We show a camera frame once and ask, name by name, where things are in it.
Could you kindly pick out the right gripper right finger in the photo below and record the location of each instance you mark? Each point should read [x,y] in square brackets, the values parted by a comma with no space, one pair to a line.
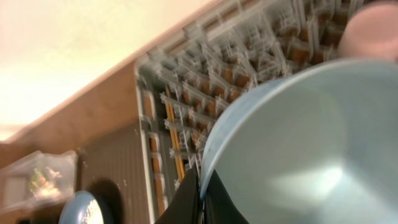
[219,208]

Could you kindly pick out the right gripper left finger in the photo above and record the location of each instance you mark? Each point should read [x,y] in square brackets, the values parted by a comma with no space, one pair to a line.
[185,204]

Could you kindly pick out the large dark blue plate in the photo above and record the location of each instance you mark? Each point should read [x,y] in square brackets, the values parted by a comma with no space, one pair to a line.
[75,208]

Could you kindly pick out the light blue bowl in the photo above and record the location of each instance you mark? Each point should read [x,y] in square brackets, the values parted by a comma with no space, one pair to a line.
[317,147]

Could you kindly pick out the white tissue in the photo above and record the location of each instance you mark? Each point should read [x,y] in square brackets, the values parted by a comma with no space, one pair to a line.
[53,176]

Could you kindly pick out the green yellow snack wrapper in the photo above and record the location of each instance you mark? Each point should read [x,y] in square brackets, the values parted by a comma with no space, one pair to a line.
[39,183]

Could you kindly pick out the pink cup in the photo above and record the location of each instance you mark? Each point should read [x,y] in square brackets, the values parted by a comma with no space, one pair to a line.
[371,32]

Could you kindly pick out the grey dishwasher rack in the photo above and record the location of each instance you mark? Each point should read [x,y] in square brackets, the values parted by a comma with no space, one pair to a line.
[209,65]

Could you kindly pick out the dark brown serving tray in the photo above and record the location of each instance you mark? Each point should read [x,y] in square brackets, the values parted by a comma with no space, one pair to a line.
[111,167]

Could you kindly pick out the clear plastic bin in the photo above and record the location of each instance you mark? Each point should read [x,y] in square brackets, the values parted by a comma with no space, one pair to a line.
[15,193]

